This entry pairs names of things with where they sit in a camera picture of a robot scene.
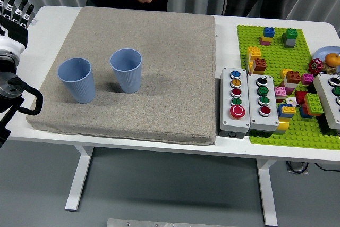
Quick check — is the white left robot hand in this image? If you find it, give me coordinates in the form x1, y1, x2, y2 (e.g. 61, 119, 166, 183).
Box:
0, 0, 35, 55

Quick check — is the blue ribbed plastic cup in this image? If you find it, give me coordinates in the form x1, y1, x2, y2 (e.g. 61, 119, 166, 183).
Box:
109, 48, 143, 94
57, 57, 96, 104

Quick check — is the grey-brown fabric mat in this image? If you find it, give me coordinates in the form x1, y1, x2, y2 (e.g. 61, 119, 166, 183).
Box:
26, 6, 216, 146

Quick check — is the brown toy brick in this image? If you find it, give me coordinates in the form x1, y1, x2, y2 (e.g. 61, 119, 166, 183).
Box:
286, 71, 302, 85
253, 58, 267, 72

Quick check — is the green studded baseplate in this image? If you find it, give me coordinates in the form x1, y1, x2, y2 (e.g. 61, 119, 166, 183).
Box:
236, 24, 340, 150

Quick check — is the white table leg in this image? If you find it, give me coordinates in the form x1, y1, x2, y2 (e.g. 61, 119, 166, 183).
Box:
256, 159, 278, 227
64, 146, 94, 212

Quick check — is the five-button grey control box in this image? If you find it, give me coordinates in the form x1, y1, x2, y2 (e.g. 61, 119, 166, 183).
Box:
219, 67, 252, 139

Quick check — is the white toy brick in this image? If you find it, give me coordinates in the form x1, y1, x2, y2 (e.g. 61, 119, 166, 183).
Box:
283, 78, 296, 90

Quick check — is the four-button grey control box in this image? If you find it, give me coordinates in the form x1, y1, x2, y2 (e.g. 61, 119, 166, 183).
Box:
246, 73, 280, 132

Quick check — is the magenta toy brick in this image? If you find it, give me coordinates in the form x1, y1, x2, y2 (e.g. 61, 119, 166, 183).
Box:
300, 73, 315, 86

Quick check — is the red valve handwheel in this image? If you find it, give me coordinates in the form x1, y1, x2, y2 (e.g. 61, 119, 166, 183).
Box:
308, 58, 324, 75

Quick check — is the light blue plate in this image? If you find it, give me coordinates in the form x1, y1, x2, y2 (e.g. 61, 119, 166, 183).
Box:
313, 46, 340, 75

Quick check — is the red toy brick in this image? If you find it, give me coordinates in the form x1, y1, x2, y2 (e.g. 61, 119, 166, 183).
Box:
294, 90, 309, 105

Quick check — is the clear yellow toy brick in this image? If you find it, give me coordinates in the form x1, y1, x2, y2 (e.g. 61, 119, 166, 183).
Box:
275, 121, 290, 132

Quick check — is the orange fruit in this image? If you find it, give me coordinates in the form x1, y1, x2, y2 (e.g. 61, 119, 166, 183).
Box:
325, 53, 340, 68

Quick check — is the large green toy brick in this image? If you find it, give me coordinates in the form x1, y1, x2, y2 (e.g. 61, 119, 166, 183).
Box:
303, 93, 325, 114

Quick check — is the black power cable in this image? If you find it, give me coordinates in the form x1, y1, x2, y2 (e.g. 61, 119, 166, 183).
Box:
316, 163, 340, 171

